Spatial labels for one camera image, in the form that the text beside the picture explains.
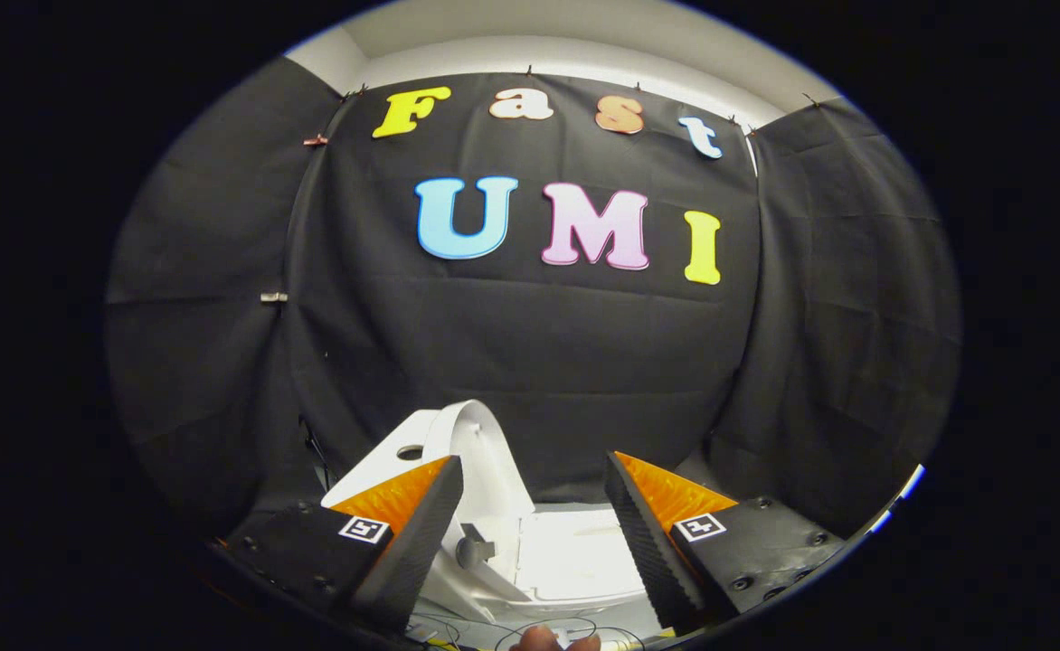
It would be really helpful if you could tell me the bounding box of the white toilet bowl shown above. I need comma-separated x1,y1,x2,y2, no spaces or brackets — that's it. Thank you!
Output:
421,505,658,625

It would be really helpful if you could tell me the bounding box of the white toilet tank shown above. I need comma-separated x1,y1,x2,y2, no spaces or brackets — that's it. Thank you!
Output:
322,409,451,510

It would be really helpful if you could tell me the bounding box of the black backdrop cloth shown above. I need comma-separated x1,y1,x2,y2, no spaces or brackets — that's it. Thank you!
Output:
103,56,962,543

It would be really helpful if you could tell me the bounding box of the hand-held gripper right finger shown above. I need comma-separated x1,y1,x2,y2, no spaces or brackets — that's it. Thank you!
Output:
604,450,847,634

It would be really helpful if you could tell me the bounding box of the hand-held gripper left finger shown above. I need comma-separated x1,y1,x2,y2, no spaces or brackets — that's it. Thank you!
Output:
218,455,465,637

